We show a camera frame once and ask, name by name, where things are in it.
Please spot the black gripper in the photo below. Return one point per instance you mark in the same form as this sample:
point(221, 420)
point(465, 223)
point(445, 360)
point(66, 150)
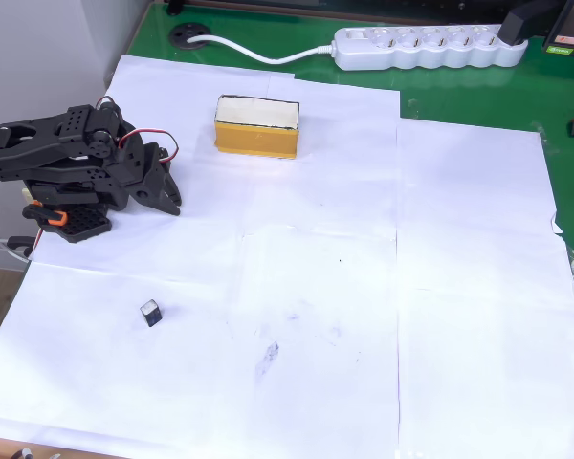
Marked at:
point(149, 193)

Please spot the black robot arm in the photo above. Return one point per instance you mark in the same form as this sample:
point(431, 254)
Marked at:
point(52, 158)

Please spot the yellow rectangular box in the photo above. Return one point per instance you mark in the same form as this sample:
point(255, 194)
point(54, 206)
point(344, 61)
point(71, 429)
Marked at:
point(256, 141)

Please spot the orange black table clamp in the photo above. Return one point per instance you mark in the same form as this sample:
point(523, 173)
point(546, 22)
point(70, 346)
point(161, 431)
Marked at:
point(52, 216)

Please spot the white paper table cover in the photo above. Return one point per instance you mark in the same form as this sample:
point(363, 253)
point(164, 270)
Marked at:
point(315, 287)

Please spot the black pegboard shelf tray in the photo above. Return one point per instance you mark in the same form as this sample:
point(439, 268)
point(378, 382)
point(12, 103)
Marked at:
point(315, 7)

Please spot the white power strip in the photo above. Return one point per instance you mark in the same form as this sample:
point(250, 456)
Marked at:
point(411, 57)

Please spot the black power adapter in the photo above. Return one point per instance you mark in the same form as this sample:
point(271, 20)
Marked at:
point(521, 21)

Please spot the black box with green label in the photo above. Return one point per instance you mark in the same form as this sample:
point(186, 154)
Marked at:
point(571, 33)

